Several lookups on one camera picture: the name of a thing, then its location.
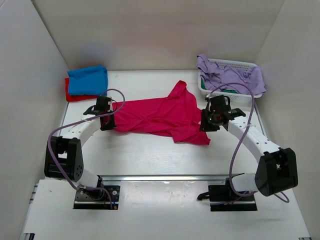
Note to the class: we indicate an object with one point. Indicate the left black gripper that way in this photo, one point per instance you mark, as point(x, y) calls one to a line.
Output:
point(111, 126)

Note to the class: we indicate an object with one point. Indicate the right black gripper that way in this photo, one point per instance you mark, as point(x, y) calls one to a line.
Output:
point(204, 127)

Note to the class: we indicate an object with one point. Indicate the magenta t shirt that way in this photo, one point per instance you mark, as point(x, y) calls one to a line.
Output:
point(176, 115)

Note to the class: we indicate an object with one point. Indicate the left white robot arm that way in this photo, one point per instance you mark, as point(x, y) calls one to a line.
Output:
point(64, 157)

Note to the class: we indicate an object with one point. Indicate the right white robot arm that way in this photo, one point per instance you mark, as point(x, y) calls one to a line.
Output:
point(276, 166)

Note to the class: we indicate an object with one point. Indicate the green t shirt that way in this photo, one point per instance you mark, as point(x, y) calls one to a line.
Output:
point(224, 90)

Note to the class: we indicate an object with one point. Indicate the lavender t shirt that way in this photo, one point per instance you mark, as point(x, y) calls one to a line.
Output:
point(227, 77)

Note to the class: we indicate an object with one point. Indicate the folded blue t shirt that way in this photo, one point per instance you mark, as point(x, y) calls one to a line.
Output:
point(94, 72)

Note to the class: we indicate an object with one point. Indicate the folded red t shirt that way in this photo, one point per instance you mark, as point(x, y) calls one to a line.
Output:
point(75, 97)

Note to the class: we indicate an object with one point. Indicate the white plastic laundry basket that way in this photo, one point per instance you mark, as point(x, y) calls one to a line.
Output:
point(234, 97)

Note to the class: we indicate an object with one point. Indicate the aluminium rail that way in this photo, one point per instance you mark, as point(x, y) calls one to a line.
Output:
point(166, 177)

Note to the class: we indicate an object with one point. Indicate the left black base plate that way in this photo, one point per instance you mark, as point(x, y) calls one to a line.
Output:
point(98, 199)

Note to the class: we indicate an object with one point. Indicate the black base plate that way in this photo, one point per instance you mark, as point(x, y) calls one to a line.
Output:
point(223, 199)
point(98, 199)

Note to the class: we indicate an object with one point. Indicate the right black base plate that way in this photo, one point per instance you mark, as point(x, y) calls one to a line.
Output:
point(223, 199)

